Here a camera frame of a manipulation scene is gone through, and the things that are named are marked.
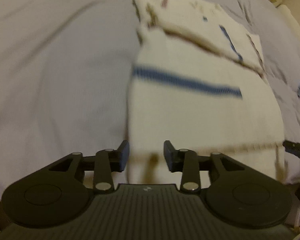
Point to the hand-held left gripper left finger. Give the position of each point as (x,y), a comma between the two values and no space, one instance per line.
(124,155)

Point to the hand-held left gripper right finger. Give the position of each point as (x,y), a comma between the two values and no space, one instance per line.
(168,156)

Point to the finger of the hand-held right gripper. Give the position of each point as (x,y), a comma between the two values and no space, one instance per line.
(297,148)

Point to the white towel with blue stripe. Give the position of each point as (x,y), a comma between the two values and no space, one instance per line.
(195,115)

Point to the grey bed sheet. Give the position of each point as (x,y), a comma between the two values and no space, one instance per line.
(60,67)

